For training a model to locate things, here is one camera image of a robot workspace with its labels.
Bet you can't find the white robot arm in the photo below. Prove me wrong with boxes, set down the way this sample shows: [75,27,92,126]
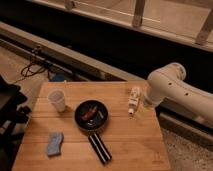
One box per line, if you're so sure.
[142,62,213,123]

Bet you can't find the white spray bottle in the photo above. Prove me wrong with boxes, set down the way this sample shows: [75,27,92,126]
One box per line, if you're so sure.
[128,87,141,115]

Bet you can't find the black bowl with food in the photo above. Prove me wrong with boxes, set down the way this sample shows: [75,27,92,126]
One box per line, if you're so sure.
[74,100,108,131]

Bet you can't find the black striped rectangular block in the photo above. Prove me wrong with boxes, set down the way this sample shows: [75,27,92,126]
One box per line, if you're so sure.
[88,133,112,165]

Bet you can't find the blue object on floor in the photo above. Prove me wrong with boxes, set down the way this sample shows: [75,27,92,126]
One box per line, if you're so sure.
[50,74,65,82]

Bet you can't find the blue sponge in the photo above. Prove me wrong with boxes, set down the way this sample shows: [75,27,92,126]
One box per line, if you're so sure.
[46,132,64,157]

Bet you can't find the black equipment at left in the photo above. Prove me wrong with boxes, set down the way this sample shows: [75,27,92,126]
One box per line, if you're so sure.
[0,75,31,171]

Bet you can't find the black cable on floor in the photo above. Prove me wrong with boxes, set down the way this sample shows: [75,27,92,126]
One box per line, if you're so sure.
[13,46,54,84]

